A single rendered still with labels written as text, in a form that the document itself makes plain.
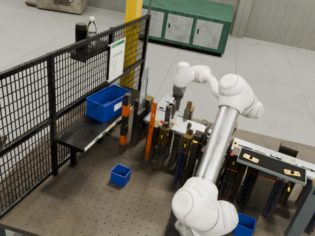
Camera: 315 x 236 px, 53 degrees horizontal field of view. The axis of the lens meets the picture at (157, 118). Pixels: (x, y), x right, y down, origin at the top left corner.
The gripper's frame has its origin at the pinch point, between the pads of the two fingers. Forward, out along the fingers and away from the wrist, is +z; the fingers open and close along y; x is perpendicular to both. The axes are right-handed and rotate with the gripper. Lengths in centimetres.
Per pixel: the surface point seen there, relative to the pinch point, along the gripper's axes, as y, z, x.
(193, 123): 7.5, 4.6, -13.8
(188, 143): -23.1, 1.9, -19.2
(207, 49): 457, 92, 81
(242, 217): -40, 28, -65
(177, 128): -5.2, 4.6, -5.5
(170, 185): -30.3, 34.6, -15.0
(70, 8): 484, 89, 449
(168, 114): -16.5, -10.1, -0.3
